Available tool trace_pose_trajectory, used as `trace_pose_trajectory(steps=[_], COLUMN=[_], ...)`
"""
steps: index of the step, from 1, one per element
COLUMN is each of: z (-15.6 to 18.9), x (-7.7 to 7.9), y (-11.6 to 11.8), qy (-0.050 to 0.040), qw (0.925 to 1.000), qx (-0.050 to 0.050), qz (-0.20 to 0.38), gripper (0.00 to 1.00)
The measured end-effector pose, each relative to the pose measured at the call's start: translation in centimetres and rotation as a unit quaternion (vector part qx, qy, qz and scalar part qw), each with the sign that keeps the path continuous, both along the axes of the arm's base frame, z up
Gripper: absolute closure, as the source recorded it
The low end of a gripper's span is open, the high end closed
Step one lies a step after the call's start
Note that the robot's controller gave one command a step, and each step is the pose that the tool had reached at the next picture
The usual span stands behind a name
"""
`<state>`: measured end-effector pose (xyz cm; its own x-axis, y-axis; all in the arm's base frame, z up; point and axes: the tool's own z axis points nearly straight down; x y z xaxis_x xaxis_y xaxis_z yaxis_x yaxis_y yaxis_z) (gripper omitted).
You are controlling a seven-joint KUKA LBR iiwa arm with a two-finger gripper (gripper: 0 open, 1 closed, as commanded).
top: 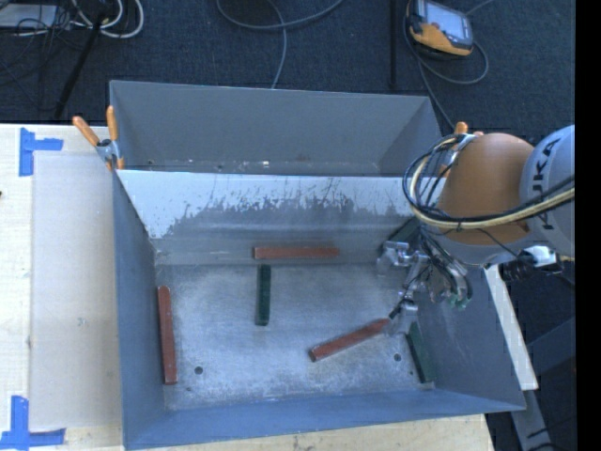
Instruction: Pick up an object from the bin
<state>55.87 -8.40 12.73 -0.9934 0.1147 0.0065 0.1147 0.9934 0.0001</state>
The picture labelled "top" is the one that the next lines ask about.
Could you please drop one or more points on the black cylinder on white bracket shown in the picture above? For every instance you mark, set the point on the black cylinder on white bracket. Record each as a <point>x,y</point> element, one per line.
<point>535,257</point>

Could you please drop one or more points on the red-brown flat block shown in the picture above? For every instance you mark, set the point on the red-brown flat block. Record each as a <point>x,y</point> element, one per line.
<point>347,340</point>
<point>296,253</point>
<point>167,336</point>

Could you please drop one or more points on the grey metal bin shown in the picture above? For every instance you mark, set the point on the grey metal bin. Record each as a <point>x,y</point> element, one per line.
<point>291,346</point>

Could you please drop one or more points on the dark green flat block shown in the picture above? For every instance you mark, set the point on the dark green flat block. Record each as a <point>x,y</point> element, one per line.
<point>422,355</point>
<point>263,294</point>

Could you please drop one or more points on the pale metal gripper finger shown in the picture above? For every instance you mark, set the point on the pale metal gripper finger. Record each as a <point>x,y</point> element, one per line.
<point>409,318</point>
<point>393,324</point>

